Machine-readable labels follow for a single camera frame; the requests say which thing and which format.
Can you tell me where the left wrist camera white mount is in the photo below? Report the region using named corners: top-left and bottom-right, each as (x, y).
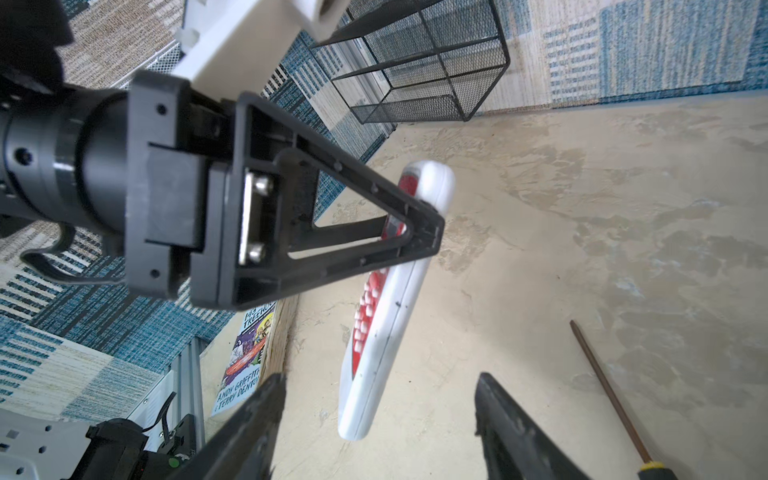
top-left (172, 0), bottom-right (350, 100)

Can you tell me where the black wire shelf rack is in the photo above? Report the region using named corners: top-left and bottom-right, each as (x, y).
top-left (310, 1), bottom-right (510, 124)

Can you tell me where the white remote with red buttons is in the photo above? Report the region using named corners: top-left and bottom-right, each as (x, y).
top-left (338, 160), bottom-right (455, 441)

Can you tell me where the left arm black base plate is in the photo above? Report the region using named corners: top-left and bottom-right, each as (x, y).
top-left (71, 393), bottom-right (202, 479)

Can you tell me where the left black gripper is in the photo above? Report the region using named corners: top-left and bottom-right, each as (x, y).
top-left (124, 71), bottom-right (445, 310)

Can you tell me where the black yellow handled screwdriver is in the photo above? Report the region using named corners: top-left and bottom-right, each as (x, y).
top-left (569, 320), bottom-right (678, 480)

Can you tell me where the colourful paperback book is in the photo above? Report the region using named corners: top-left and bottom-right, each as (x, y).
top-left (211, 302), bottom-right (277, 416)

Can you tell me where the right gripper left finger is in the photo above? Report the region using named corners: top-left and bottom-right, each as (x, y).
top-left (173, 373), bottom-right (287, 479)

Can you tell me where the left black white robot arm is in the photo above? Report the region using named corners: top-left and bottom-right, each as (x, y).
top-left (1, 1), bottom-right (455, 310)

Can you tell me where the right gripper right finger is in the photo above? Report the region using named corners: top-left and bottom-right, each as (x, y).
top-left (474, 372), bottom-right (587, 480)

